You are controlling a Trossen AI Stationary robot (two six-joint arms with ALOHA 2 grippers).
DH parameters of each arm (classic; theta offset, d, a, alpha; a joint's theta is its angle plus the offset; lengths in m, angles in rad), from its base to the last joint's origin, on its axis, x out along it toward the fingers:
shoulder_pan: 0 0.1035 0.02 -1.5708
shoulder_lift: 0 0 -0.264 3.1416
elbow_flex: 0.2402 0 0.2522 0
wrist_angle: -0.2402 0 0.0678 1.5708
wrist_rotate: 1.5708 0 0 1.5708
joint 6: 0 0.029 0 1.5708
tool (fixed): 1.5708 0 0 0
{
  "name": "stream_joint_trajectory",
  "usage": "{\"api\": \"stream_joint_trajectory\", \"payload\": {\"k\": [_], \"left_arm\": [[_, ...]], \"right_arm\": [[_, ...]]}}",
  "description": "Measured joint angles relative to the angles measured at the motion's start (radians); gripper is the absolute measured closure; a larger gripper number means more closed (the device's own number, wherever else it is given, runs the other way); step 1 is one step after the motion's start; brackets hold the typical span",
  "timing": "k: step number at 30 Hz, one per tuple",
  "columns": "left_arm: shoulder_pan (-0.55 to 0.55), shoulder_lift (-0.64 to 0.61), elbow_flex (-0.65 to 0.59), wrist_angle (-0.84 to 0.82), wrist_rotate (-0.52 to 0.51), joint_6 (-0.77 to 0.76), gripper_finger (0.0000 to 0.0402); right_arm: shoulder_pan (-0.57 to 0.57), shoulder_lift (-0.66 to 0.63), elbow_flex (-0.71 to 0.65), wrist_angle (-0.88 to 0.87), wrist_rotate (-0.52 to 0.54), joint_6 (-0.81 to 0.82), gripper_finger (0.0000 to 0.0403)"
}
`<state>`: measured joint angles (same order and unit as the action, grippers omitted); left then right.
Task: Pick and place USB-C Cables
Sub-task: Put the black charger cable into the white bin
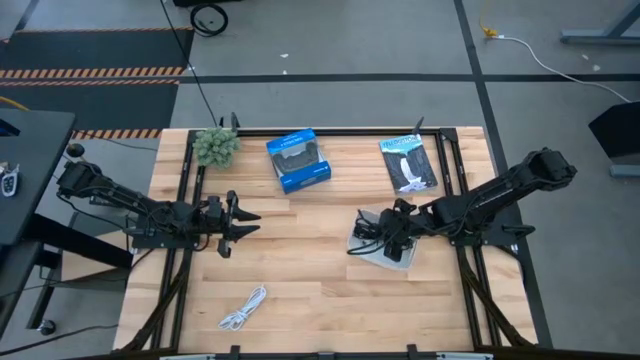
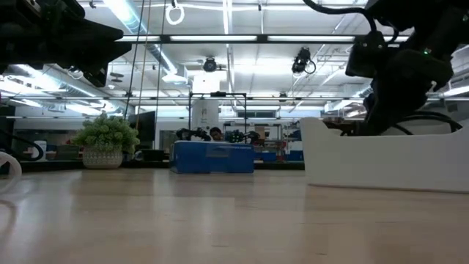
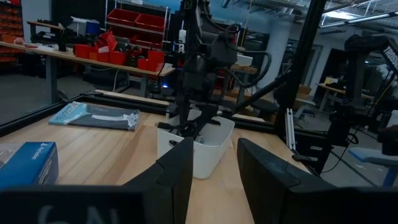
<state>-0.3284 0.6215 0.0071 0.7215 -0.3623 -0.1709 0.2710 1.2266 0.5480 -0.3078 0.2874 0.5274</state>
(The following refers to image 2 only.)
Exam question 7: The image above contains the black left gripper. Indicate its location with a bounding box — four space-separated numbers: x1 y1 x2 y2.
0 0 133 88

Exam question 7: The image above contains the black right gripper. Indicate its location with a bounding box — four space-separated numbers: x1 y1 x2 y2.
353 47 456 136

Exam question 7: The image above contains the black USB-C cable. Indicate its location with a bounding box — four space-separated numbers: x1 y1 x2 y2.
390 111 464 136

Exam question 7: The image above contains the white plastic bin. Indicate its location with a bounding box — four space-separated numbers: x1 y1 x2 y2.
300 117 469 194

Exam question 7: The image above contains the green plant in patterned pot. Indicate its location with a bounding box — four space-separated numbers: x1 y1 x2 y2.
71 112 141 170

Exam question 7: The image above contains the black monitor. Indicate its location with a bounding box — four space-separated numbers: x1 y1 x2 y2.
128 111 157 150

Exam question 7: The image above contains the white cup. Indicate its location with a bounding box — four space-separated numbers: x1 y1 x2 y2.
31 139 48 163

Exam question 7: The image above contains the person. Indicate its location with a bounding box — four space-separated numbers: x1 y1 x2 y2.
209 126 225 142

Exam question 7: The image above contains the blue game controller box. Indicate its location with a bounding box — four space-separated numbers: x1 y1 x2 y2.
169 140 256 175

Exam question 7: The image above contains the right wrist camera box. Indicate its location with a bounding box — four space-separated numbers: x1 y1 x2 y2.
344 30 389 78

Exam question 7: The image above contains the white hanging ring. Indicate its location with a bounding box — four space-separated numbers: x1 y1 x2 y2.
164 2 186 26

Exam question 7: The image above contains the black ceiling-mounted camera with cable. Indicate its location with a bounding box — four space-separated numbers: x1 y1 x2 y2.
291 46 317 76

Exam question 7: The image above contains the black overhead camera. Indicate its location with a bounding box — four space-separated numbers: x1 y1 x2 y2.
202 56 218 73

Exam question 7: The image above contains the black background rig frame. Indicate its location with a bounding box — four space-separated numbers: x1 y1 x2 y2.
188 91 249 144

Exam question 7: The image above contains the black aluminium table frame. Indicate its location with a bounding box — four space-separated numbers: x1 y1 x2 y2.
0 34 410 172

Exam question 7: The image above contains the white coiled USB-C cable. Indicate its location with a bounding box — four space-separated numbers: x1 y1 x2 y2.
0 150 23 195

